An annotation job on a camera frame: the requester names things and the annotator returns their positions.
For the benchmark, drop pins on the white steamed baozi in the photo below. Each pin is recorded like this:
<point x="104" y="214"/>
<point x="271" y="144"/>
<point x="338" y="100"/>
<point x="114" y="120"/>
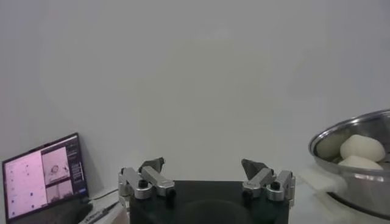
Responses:
<point x="362" y="148"/>
<point x="359" y="162"/>

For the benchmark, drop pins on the stainless steel steamer basket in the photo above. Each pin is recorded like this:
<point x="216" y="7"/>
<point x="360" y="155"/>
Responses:
<point x="365" y="191"/>

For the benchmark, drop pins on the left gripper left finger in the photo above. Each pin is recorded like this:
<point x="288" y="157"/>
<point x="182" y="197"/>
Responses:
<point x="152" y="176"/>

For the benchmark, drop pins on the black laptop with mouse beside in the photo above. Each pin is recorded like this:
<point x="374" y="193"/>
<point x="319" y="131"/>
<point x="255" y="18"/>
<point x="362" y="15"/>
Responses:
<point x="33" y="179"/>

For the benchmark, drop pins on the grey usb hub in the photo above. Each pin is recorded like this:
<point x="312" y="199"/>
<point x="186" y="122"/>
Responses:
<point x="100" y="213"/>

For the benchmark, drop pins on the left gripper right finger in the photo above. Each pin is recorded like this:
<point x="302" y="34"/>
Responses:
<point x="263" y="176"/>

